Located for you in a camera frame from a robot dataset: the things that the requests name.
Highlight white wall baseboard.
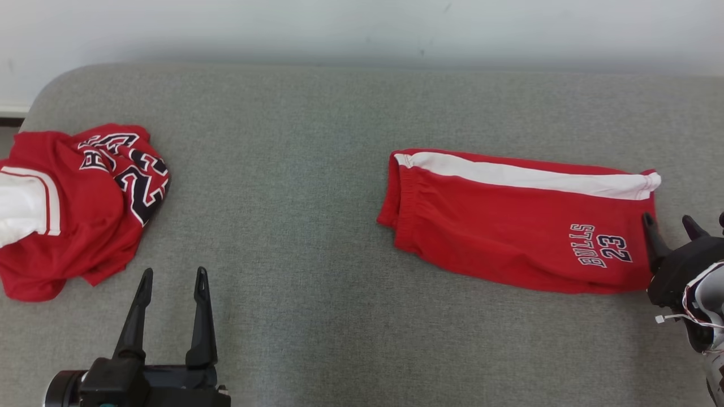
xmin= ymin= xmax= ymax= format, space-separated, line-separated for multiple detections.
xmin=0 ymin=103 xmax=30 ymax=128

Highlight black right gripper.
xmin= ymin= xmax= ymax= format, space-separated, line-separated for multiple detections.
xmin=641 ymin=213 xmax=724 ymax=354

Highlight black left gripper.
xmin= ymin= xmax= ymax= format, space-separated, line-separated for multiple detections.
xmin=112 ymin=266 xmax=231 ymax=407

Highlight red Bulls basketball jersey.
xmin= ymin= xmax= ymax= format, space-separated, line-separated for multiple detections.
xmin=0 ymin=123 xmax=171 ymax=302

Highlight red shorts with white stripe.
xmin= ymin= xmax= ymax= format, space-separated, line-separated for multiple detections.
xmin=377 ymin=148 xmax=662 ymax=295

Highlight right gripper thin wire bundle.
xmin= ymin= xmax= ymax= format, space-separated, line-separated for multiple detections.
xmin=655 ymin=261 xmax=724 ymax=330

